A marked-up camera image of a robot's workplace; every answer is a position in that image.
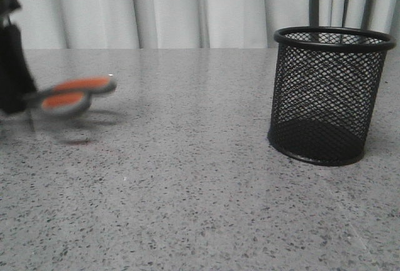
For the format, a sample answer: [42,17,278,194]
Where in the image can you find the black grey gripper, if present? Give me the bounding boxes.
[1,0,37,114]

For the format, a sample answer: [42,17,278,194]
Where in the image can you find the grey orange handled scissors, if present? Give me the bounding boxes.
[23,74,117,132]

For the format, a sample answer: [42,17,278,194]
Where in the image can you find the white grey curtain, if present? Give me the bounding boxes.
[12,0,399,49]

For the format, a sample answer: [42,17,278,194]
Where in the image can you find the black mesh pen holder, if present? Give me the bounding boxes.
[267,26,396,166]

